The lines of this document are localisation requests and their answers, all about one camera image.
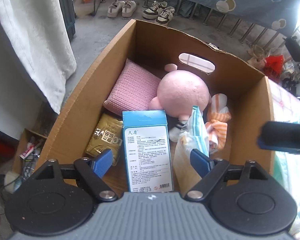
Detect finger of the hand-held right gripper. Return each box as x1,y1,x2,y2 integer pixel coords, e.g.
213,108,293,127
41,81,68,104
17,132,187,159
257,121,300,155

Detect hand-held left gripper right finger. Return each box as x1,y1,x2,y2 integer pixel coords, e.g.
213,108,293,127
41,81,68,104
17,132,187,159
185,149,274,202

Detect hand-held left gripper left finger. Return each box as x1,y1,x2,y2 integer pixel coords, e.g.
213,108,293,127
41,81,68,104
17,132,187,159
32,149,118,202

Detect blue white snack packet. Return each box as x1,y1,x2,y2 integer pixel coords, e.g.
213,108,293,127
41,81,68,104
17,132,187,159
174,106,211,193

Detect gold packet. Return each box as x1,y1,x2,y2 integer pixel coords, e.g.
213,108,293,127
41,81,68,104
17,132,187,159
85,113,124,163

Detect orange white striped cloth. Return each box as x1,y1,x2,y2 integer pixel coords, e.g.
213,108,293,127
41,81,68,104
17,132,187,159
205,93,232,155

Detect blue white carton box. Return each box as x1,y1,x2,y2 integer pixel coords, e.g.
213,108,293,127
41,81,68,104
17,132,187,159
122,110,175,193

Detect brown cardboard box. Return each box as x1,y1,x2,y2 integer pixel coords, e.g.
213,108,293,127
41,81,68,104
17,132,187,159
41,19,276,198

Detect pink plush toy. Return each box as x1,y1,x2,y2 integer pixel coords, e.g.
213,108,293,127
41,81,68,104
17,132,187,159
149,64,212,142

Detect pink knitted sponge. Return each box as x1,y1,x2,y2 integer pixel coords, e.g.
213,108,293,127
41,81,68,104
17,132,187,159
103,58,163,112

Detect checked floral bed sheet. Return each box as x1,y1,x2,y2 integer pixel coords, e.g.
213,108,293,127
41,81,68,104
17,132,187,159
268,79,300,237

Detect large red plastic bag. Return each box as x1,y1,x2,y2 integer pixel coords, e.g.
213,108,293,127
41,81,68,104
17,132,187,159
263,55,285,83

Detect small open cardboard box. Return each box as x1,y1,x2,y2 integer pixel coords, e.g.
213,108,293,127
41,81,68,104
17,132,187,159
12,129,48,178

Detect beige bag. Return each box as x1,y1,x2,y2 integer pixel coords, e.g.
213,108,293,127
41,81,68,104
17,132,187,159
247,45,266,67

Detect black bicycle saddle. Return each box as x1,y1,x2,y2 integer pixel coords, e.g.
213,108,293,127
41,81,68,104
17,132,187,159
283,36,300,70

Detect tape roll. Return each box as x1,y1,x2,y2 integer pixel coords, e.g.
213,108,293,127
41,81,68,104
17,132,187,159
4,171,22,193

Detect red object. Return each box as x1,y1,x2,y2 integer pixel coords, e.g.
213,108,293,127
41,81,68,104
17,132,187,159
0,140,16,158

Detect metal railing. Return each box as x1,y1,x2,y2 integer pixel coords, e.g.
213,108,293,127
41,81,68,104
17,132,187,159
90,0,290,57

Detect white curtain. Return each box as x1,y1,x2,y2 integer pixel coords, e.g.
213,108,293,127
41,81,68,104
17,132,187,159
0,0,77,115

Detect brown white sneaker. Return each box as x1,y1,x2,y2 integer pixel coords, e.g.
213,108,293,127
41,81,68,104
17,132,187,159
155,6,176,26

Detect white shoe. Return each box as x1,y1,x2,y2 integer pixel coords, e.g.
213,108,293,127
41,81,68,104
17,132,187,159
107,0,126,19
122,0,138,18

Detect black and white sneakers pair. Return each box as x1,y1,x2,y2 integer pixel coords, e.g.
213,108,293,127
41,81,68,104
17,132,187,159
142,1,168,20

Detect metal bicycle frame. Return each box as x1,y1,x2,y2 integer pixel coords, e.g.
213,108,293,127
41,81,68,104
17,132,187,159
281,62,300,99

